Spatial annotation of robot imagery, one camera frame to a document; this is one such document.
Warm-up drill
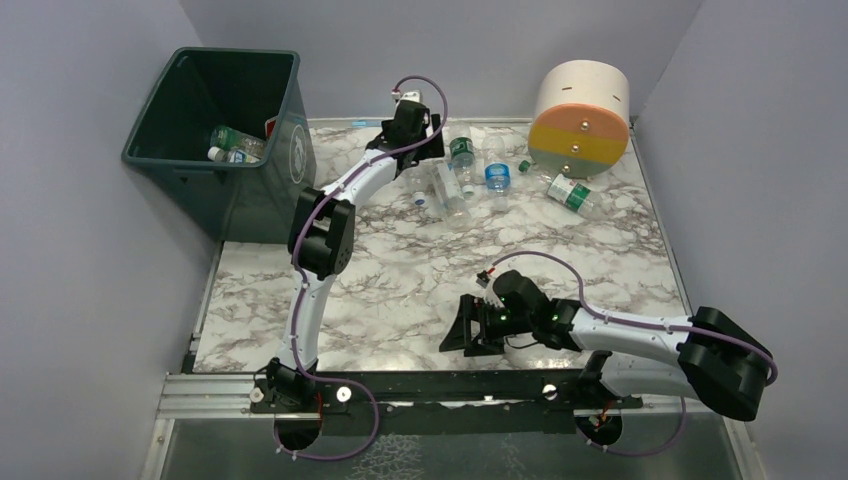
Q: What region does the white cylinder with coloured face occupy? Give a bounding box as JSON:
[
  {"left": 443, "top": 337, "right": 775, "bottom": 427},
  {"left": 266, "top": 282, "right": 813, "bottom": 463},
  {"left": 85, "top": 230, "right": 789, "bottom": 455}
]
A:
[{"left": 527, "top": 60, "right": 630, "bottom": 179}]

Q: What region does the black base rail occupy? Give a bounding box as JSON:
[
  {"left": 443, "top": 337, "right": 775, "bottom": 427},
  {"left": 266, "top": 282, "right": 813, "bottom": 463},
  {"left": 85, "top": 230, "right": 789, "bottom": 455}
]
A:
[{"left": 249, "top": 369, "right": 643, "bottom": 437}]

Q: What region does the clear bottle green white label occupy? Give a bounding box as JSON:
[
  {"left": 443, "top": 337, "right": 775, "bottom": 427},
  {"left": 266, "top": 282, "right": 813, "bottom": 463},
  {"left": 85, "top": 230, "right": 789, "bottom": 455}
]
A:
[{"left": 518, "top": 160, "right": 612, "bottom": 220}]

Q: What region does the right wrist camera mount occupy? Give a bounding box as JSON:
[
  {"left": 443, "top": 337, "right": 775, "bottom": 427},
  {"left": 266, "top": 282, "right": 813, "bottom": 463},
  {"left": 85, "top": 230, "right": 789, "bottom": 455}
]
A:
[{"left": 476, "top": 269, "right": 502, "bottom": 307}]

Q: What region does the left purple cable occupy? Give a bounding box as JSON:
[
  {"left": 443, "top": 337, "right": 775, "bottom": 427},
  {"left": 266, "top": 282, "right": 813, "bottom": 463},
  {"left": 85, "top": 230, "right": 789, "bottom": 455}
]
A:
[{"left": 272, "top": 74, "right": 450, "bottom": 463}]

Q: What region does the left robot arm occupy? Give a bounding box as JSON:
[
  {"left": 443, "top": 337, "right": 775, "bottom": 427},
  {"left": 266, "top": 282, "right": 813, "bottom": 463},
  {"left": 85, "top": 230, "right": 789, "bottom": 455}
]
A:
[{"left": 265, "top": 99, "right": 444, "bottom": 407}]

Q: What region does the dark green plastic bin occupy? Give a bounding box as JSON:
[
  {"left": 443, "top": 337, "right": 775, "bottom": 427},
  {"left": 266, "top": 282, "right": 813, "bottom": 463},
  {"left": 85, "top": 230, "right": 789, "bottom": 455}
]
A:
[{"left": 122, "top": 47, "right": 316, "bottom": 244}]

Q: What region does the green tea bottle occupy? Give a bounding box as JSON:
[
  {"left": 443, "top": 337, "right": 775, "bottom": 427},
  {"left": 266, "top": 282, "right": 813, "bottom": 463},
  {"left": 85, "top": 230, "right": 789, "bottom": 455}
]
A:
[{"left": 209, "top": 125, "right": 266, "bottom": 152}]

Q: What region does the amber bottle red label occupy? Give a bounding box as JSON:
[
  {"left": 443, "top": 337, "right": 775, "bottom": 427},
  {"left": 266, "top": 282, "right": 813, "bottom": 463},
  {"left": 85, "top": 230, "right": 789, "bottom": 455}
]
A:
[{"left": 264, "top": 116, "right": 278, "bottom": 139}]

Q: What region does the clear bottle grey blue label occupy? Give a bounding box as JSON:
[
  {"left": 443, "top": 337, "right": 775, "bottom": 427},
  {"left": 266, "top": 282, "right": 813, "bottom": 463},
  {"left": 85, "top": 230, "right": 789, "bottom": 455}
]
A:
[{"left": 207, "top": 146, "right": 264, "bottom": 164}]

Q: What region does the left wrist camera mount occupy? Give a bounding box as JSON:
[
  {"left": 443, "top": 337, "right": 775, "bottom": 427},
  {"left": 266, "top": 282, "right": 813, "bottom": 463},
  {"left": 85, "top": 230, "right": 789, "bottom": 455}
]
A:
[{"left": 391, "top": 89, "right": 424, "bottom": 108}]

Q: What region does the clear unlabelled bottle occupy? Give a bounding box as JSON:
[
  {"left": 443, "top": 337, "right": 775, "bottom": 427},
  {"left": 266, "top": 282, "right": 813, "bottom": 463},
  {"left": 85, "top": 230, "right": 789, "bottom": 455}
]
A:
[{"left": 402, "top": 162, "right": 430, "bottom": 207}]

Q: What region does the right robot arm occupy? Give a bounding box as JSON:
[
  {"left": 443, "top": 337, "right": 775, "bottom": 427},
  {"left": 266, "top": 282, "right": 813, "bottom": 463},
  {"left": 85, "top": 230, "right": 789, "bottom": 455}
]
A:
[{"left": 439, "top": 270, "right": 773, "bottom": 421}]

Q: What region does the aluminium frame rail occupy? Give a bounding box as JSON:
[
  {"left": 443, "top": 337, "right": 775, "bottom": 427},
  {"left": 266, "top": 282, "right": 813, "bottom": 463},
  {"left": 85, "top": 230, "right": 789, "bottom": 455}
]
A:
[{"left": 156, "top": 370, "right": 747, "bottom": 422}]

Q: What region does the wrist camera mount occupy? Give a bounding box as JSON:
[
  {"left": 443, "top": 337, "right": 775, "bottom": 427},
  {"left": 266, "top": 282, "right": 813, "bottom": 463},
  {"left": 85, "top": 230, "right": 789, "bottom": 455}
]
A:
[
  {"left": 391, "top": 89, "right": 424, "bottom": 108},
  {"left": 476, "top": 269, "right": 502, "bottom": 307}
]

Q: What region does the clear bottle blue wrap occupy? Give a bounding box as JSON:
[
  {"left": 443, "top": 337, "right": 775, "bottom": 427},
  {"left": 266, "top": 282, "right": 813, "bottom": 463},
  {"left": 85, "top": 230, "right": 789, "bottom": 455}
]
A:
[{"left": 481, "top": 135, "right": 511, "bottom": 212}]

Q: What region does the clear bottle dark green label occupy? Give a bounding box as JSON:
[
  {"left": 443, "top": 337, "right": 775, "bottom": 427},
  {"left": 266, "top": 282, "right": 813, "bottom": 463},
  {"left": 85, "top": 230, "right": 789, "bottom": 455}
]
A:
[{"left": 448, "top": 124, "right": 476, "bottom": 199}]

